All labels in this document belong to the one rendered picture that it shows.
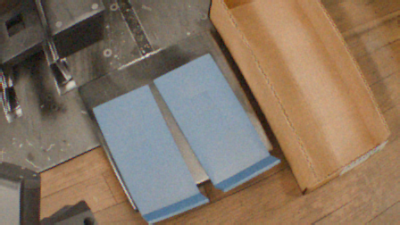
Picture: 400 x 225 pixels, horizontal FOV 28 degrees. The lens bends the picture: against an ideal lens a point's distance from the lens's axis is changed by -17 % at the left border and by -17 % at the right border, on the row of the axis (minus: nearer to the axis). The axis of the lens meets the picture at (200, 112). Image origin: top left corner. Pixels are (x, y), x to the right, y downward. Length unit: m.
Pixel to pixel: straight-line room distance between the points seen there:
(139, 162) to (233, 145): 0.10
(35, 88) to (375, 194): 0.45
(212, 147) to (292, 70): 0.14
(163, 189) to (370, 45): 0.34
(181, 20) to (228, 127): 0.15
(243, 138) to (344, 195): 0.15
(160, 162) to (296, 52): 0.22
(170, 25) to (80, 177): 0.22
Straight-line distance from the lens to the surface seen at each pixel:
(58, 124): 1.06
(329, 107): 1.08
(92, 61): 1.08
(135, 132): 1.03
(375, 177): 1.08
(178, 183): 1.01
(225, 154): 1.02
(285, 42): 1.10
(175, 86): 1.05
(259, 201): 1.04
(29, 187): 0.61
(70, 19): 1.02
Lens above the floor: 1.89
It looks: 69 degrees down
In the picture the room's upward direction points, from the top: 12 degrees clockwise
